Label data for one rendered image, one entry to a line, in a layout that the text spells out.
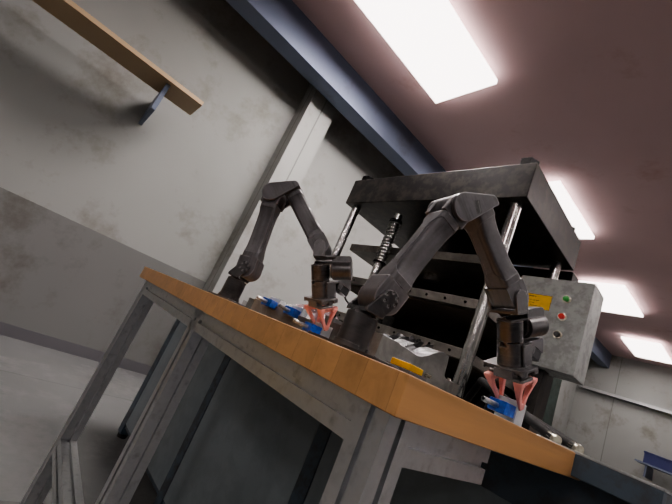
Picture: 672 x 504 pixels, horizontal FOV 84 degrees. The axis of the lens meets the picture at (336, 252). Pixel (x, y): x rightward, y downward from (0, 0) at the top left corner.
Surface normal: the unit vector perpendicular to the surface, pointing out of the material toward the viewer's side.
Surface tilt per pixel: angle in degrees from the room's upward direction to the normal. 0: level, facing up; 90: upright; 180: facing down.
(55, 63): 90
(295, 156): 90
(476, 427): 90
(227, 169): 90
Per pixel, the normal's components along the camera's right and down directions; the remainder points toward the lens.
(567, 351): -0.65, -0.45
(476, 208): 0.42, -0.07
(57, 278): 0.61, 0.05
